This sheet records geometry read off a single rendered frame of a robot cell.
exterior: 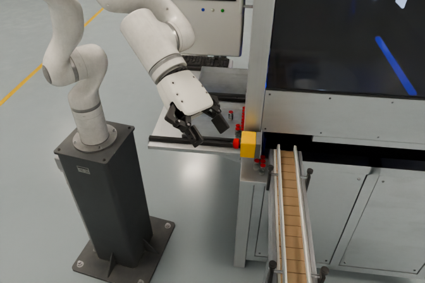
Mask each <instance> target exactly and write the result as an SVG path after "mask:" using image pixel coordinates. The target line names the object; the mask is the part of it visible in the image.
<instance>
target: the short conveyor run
mask: <svg viewBox="0 0 425 283"><path fill-rule="evenodd" d="M273 161H274V165H273ZM268 162H269V165H268V178H267V183H266V190H267V191H268V257H269V272H268V277H267V283H324V281H325V279H326V275H328V273H329V268H328V267H326V266H322V267H321V269H320V273H319V274H317V271H316V261H315V256H314V246H313V241H312V231H311V222H310V216H309V207H308V201H307V189H308V186H309V182H310V179H311V174H312V173H313V169H311V168H308V169H307V176H305V175H304V167H303V162H302V152H300V151H297V146H295V145H294V148H293V151H284V150H280V144H277V150H275V149H269V156H268Z"/></svg>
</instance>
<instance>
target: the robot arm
mask: <svg viewBox="0 0 425 283"><path fill-rule="evenodd" d="M44 1H45V2H46V3H47V5H48V8H49V12H50V16H51V23H52V38H51V41H50V43H49V45H48V47H47V50H46V53H45V54H44V58H43V62H42V71H43V74H44V77H45V78H46V80H47V82H49V83H50V84H51V85H53V86H56V87H64V86H67V85H70V84H72V83H76V82H78V83H77V84H76V85H75V86H74V87H73V88H72V89H71V90H70V92H69V93H68V102H69V105H70V108H71V111H72V114H73V118H74V120H75V124H76V126H77V133H76V134H75V136H74V137H73V146H74V147H75V148H76V149H77V150H78V151H80V152H84V153H96V152H100V151H103V150H105V149H107V148H109V147H110V146H111V145H113V143H114V142H115V141H116V139H117V137H118V134H117V130H116V129H115V128H114V127H113V126H111V125H109V124H106V119H105V116H104V111H103V108H102V104H101V99H100V96H99V87H100V85H101V83H102V81H103V79H104V77H105V74H106V71H107V69H108V58H107V55H106V53H105V52H104V50H103V49H102V48H101V47H99V46H98V45H95V44H85V45H81V46H78V47H77V45H78V44H79V43H80V41H81V39H82V37H83V32H84V18H83V9H82V6H81V4H80V3H79V1H78V0H44ZM96 1H97V2H98V3H99V4H100V5H101V6H102V7H103V8H104V9H105V10H107V11H109V12H112V13H126V14H129V15H127V16H126V17H125V18H124V19H123V21H122V22H121V25H120V31H121V33H122V34H123V36H124V37H125V39H126V41H127V42H128V43H129V45H130V47H131V48H132V49H133V51H134V53H135V54H136V56H137V57H138V59H139V60H140V62H141V63H142V65H143V66H144V68H145V69H146V71H147V72H148V74H149V76H150V77H151V78H152V80H153V82H154V83H155V84H156V85H157V86H156V87H157V91H158V93H159V96H160V98H161V100H162V102H163V104H164V106H165V108H166V109H167V113H166V115H165V117H164V120H165V121H167V122H169V123H170V124H172V125H173V127H174V128H177V129H179V130H180V131H181V132H182V133H184V132H185V134H186V136H187V137H188V139H189V140H190V142H191V144H192V145H193V146H194V148H196V147H198V146H199V145H200V144H201V143H202V142H204V139H203V137H202V135H201V134H200V133H199V131H198V129H197V128H196V127H195V125H192V123H191V120H193V119H195V118H197V117H199V116H201V115H203V113H204V114H206V115H208V116H209V117H211V118H212V120H211V121H212V123H213V124H214V125H215V127H216V129H217V130H218V131H219V133H220V134H222V133H224V132H225V131H226V130H227V129H228V128H230V126H229V125H228V123H227V122H226V120H225V119H224V117H223V116H222V114H221V109H220V104H219V101H218V97H217V96H215V95H211V94H208V92H207V91H206V89H205V88H204V87H203V86H202V84H201V83H200V81H199V80H198V79H197V78H196V77H195V76H194V75H193V74H192V72H191V71H190V70H188V68H187V64H186V62H185V60H184V59H183V58H182V56H181V54H180V52H183V51H186V50H187V49H189V48H191V47H192V46H193V44H194V42H195V32H194V30H193V28H192V26H191V24H190V22H189V21H188V20H187V18H186V17H185V15H184V14H183V13H182V12H181V11H180V9H179V8H178V7H177V6H176V4H175V3H174V2H173V1H172V0H96ZM210 109H212V112H211V111H210Z"/></svg>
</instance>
